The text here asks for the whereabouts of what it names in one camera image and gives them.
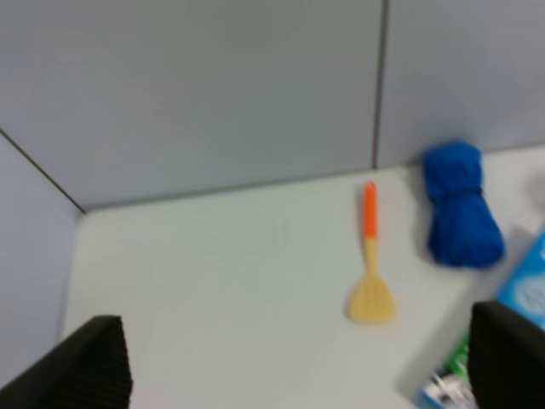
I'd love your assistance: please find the wooden spatula orange handle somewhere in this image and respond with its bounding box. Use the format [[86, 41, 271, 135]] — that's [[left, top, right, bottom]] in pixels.
[[347, 181, 396, 325]]

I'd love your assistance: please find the rolled blue cloth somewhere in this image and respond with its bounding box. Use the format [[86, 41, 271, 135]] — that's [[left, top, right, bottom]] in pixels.
[[422, 141, 505, 269]]

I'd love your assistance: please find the Darlie toothpaste box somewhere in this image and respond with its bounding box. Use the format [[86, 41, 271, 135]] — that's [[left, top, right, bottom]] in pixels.
[[416, 236, 544, 408]]

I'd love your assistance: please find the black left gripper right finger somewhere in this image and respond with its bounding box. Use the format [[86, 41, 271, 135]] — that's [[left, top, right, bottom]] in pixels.
[[468, 301, 544, 408]]

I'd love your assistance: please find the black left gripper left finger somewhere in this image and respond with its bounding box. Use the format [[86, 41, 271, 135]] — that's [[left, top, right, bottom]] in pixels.
[[1, 315, 133, 408]]

